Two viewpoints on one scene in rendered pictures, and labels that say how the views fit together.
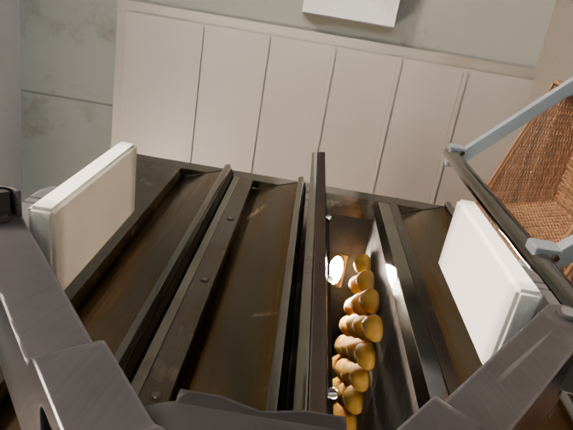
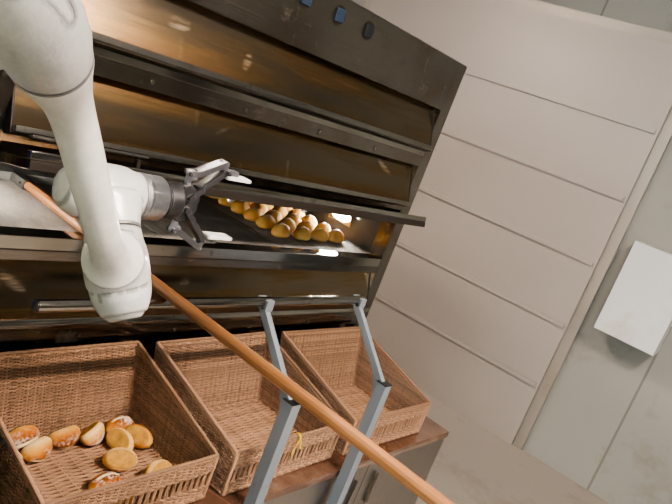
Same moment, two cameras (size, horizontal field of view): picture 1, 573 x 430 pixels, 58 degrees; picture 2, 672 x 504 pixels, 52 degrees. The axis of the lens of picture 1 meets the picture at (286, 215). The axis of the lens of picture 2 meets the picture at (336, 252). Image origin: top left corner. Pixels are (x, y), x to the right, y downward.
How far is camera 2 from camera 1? 135 cm
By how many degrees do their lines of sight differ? 17
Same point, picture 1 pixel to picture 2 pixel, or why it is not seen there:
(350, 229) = (366, 233)
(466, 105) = (504, 377)
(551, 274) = (253, 300)
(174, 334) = (281, 116)
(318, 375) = (236, 196)
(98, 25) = not seen: outside the picture
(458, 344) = (253, 276)
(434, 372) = (237, 255)
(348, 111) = (528, 263)
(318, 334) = (259, 199)
